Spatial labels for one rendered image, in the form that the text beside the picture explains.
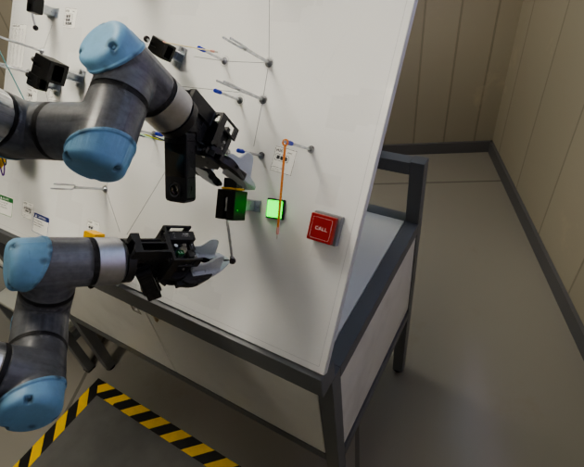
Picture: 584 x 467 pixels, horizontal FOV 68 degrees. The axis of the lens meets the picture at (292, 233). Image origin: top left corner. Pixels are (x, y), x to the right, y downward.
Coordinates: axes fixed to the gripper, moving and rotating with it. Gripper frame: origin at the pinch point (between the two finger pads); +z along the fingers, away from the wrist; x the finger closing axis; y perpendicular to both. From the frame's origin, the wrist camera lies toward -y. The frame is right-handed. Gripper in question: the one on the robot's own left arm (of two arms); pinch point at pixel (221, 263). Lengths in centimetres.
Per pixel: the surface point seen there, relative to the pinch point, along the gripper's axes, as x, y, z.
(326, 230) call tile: -5.2, 18.2, 10.9
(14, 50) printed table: 92, -27, -22
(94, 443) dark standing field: 0, -129, 10
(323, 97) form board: 16.4, 30.8, 12.2
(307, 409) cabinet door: -27.4, -24.8, 27.6
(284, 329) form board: -14.3, -3.2, 11.3
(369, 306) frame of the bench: -13.3, -1.1, 37.6
